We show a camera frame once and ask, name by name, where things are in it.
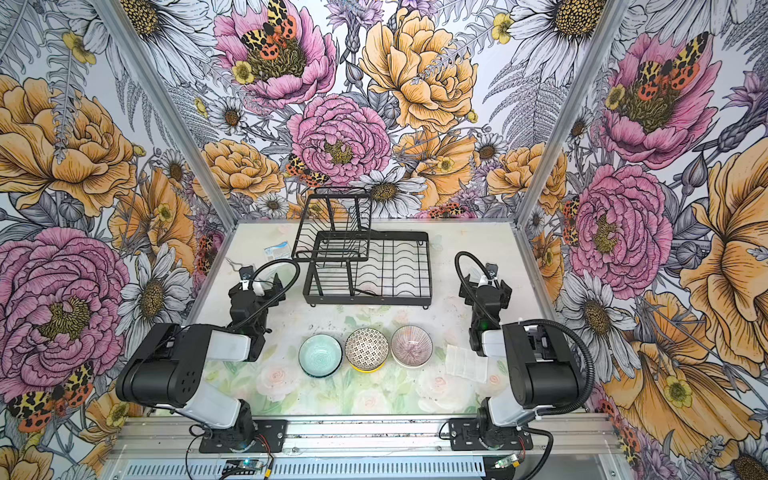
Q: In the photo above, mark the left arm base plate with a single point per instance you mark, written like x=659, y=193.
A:
x=262, y=436

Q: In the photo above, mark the brown patterned ceramic bowl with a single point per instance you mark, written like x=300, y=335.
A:
x=366, y=349

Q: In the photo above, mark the small blue white packet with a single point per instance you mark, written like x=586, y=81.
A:
x=280, y=251

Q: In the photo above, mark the pink striped ceramic bowl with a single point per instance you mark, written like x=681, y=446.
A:
x=411, y=346

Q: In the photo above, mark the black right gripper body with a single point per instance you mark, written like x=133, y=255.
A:
x=491, y=291

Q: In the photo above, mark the green circuit board right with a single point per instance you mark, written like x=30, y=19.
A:
x=509, y=461

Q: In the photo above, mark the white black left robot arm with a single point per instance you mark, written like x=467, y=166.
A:
x=166, y=370

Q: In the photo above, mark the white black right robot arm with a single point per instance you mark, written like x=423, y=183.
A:
x=543, y=374

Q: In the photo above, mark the mint green ceramic bowl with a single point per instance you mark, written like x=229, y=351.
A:
x=320, y=356

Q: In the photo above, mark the metal wire tongs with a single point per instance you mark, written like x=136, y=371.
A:
x=236, y=266

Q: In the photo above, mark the black wire dish rack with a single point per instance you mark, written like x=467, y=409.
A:
x=350, y=262

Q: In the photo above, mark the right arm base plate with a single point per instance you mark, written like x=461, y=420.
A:
x=472, y=434

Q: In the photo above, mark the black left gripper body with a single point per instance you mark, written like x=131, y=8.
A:
x=255, y=294

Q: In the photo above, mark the green circuit board left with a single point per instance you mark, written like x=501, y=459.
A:
x=244, y=467

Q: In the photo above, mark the aluminium mounting rail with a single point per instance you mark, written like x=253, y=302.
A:
x=168, y=437

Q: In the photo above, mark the green circuit board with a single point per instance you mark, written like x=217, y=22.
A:
x=244, y=467
x=509, y=461

